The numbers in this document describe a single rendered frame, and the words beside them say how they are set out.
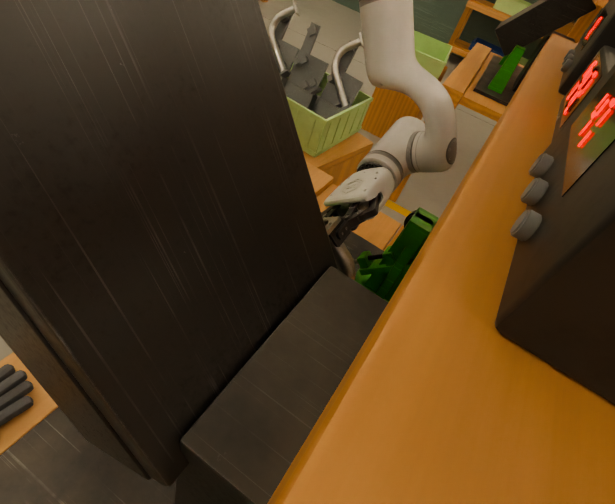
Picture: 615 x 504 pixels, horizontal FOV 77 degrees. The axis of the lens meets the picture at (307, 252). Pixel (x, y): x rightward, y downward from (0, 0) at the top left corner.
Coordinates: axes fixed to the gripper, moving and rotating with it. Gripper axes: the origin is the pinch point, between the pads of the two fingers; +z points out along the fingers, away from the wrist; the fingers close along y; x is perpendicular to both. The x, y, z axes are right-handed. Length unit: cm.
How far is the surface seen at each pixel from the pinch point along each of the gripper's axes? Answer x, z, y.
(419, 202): 123, -188, -128
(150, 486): 12.9, 45.1, -15.3
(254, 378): -3.1, 28.0, 11.7
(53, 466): 2, 51, -23
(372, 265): 24.5, -17.1, -15.4
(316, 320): 0.0, 17.4, 10.6
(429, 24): 79, -635, -306
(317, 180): 13, -45, -50
